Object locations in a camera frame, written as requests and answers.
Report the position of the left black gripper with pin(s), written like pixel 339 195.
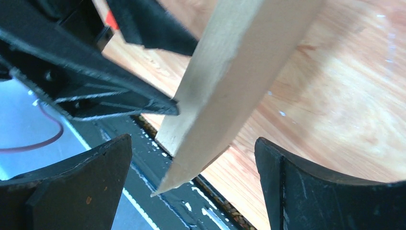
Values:
pixel 54 47

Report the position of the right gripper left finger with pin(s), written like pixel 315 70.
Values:
pixel 79 193

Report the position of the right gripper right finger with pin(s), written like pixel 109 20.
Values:
pixel 302 195

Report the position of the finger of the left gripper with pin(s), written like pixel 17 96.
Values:
pixel 147 23

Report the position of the brown cardboard box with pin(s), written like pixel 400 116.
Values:
pixel 244 47

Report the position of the small red block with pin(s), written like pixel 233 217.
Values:
pixel 110 20

